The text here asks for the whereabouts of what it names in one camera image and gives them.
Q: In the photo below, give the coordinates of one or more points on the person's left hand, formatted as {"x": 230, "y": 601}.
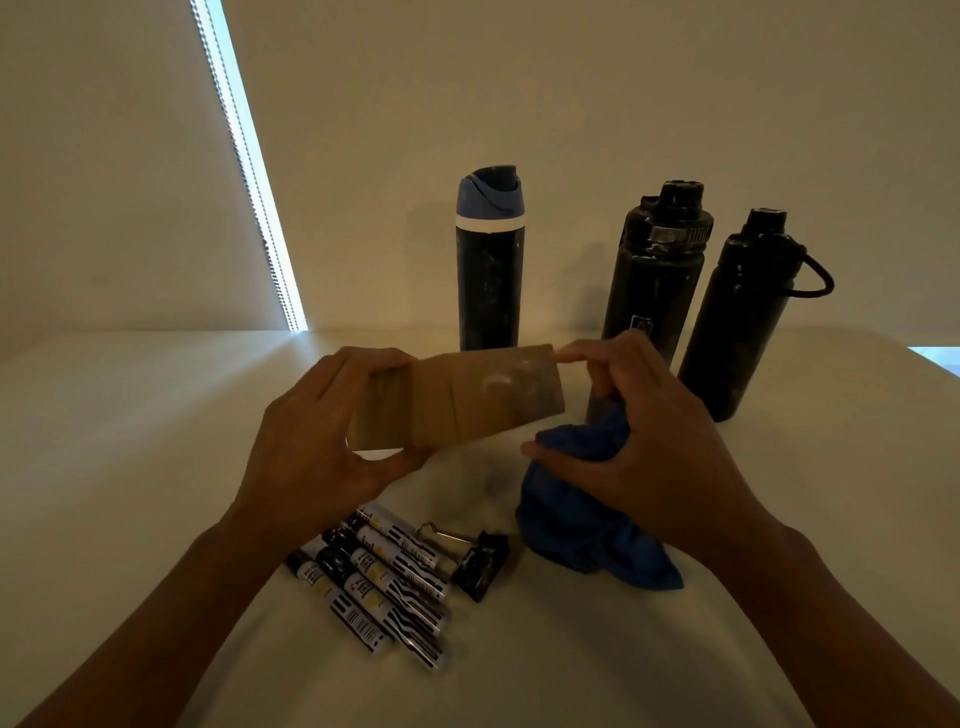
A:
{"x": 307, "y": 465}

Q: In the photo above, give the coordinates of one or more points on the person's right hand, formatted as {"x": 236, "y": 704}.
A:
{"x": 675, "y": 472}

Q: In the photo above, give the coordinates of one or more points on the blue cloth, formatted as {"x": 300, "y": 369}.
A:
{"x": 577, "y": 525}

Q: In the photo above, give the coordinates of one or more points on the black white striped marker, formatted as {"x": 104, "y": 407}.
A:
{"x": 412, "y": 546}
{"x": 397, "y": 622}
{"x": 405, "y": 596}
{"x": 409, "y": 570}

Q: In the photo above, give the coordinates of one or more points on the barcode label black marker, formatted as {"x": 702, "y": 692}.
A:
{"x": 352, "y": 615}

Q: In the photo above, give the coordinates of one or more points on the brown paper box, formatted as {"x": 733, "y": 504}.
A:
{"x": 465, "y": 397}

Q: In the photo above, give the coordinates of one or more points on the black grey gradient bottle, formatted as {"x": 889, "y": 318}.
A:
{"x": 652, "y": 285}

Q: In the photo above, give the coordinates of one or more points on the black binder clip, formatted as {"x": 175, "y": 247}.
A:
{"x": 484, "y": 566}

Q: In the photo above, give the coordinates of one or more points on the navy bottle with blue lid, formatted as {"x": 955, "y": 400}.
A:
{"x": 491, "y": 285}

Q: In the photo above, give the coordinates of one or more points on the person's left forearm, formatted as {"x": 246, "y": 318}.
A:
{"x": 150, "y": 645}

